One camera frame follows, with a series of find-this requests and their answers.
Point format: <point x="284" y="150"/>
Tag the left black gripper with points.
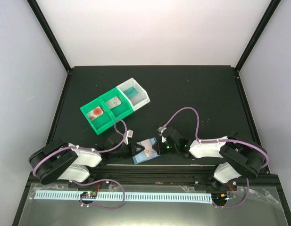
<point x="132" y="149"/>

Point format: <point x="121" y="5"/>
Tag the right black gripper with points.
<point x="159" y="149"/>

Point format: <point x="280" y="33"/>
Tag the white card red pattern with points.
<point x="149" y="152"/>

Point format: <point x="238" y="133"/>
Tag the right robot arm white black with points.
<point x="241" y="157"/>

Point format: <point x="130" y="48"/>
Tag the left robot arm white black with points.
<point x="65" y="161"/>

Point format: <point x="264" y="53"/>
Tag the white card red marks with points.
<point x="113" y="102"/>

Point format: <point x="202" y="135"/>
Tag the teal card in white bin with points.
<point x="130" y="92"/>

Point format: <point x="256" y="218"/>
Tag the card with red circles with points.
<point x="95" y="113"/>

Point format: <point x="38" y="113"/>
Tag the green bin middle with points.
<point x="120" y="111"/>

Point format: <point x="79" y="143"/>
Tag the green bin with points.
<point x="120" y="111"/>
<point x="102" y="123"/>

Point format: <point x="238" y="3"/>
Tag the green bin left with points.
<point x="102" y="123"/>

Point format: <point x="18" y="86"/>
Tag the white translucent bin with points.
<point x="138" y="101"/>

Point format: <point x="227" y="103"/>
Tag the left controller board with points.
<point x="89" y="194"/>

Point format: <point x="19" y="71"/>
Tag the controller board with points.
<point x="221" y="196"/>
<point x="89" y="194"/>

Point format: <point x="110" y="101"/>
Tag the right controller board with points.
<point x="221" y="196"/>

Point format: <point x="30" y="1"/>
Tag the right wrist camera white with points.
<point x="160" y="132"/>

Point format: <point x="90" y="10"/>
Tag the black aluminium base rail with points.
<point x="150" y="174"/>

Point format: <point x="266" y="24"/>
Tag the white slotted cable duct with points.
<point x="128" y="196"/>

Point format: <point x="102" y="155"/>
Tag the left frame post black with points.
<point x="49" y="33"/>

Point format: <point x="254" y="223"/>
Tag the frame post black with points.
<point x="271" y="8"/>
<point x="49" y="33"/>

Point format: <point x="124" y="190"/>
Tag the right frame post black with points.
<point x="271" y="8"/>

